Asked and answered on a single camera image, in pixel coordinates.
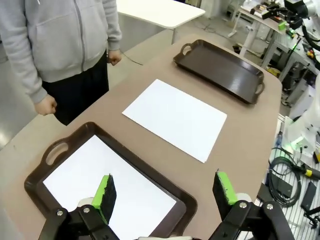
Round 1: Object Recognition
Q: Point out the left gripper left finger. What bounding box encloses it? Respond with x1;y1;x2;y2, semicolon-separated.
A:
37;173;118;240

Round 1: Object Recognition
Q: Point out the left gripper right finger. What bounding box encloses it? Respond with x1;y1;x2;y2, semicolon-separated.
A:
209;168;296;240

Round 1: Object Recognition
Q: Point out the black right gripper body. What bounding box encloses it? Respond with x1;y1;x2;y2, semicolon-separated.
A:
283;0;305;30

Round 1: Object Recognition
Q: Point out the white A4 paper sheet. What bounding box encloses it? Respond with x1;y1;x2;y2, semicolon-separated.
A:
121;78;228;164
42;134;178;240

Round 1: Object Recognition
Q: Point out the person's right forearm grey sleeve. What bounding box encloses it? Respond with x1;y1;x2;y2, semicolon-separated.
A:
0;37;49;105

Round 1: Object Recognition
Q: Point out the person's left forearm grey sleeve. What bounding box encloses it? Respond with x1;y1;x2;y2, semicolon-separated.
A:
106;14;123;52

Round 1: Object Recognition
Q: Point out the person's right hand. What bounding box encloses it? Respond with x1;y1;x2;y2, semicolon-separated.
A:
34;95;58;117

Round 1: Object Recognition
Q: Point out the person's left hand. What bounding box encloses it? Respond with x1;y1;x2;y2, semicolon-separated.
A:
108;49;123;67

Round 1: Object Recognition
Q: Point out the white legged background desk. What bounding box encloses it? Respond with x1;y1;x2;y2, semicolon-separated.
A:
234;0;286;55

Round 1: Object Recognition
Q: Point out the brown plastic serving tray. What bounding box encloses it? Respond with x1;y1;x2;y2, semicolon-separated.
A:
173;39;265;105
24;121;198;240

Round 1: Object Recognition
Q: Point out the black power brick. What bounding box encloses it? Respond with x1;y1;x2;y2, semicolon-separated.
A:
271;172;293;198

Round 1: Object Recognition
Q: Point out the black flat device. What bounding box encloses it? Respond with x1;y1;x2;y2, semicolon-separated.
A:
300;181;318;211

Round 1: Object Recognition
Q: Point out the yellow black plug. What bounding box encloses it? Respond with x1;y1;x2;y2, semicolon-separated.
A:
298;166;320;180

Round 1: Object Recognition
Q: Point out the white rounded table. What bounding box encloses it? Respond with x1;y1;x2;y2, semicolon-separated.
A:
116;0;206;46

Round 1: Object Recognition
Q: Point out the person in grey hoodie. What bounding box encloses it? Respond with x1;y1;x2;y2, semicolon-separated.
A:
0;0;123;127

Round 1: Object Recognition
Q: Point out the aluminium profile frame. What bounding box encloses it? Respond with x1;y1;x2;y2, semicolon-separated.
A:
261;29;320;108

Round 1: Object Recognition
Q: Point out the black coiled cable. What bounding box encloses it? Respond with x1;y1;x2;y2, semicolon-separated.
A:
264;147;305;208

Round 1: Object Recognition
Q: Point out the black floor cable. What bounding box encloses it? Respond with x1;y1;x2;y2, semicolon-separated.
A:
121;51;144;66

